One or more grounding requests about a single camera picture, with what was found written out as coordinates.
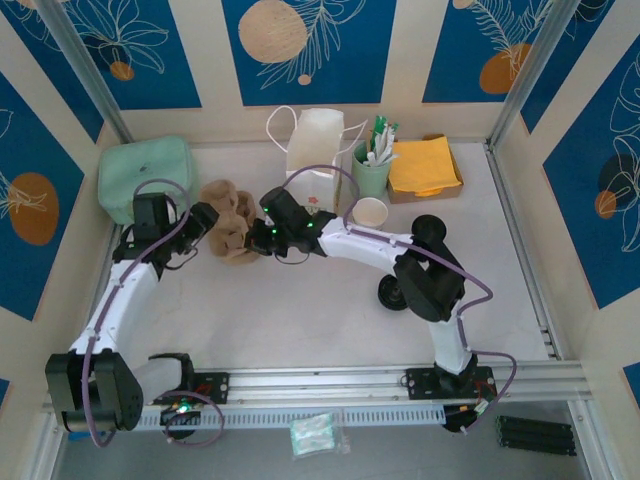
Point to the green white stick packet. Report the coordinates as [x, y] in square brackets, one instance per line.
[394, 131]
[378, 129]

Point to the clear bag green white sachets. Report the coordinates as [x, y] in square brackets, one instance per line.
[315, 434]

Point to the white wrapped stirrer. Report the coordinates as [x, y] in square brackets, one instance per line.
[377, 159]

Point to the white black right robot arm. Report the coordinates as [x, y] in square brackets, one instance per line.
[360, 245]

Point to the mint green zip pouch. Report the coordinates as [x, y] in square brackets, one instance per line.
[145, 165]

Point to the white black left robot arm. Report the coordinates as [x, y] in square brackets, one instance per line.
[125, 300]

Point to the black paper cup white lettering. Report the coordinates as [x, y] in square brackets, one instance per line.
[370, 212]

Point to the white paper takeout bag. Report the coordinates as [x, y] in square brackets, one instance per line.
[315, 145]

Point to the aluminium side rail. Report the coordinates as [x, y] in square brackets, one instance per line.
[525, 250]

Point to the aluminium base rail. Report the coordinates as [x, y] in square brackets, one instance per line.
[325, 382]

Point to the mint green holder cup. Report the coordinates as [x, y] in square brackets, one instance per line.
[370, 177]

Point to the black ribbed plastic block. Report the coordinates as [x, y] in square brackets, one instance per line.
[535, 435]

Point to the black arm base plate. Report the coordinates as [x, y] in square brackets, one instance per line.
[420, 382]
[215, 385]

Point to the aluminium corner post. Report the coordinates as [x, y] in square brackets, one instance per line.
[530, 75]
[85, 65]

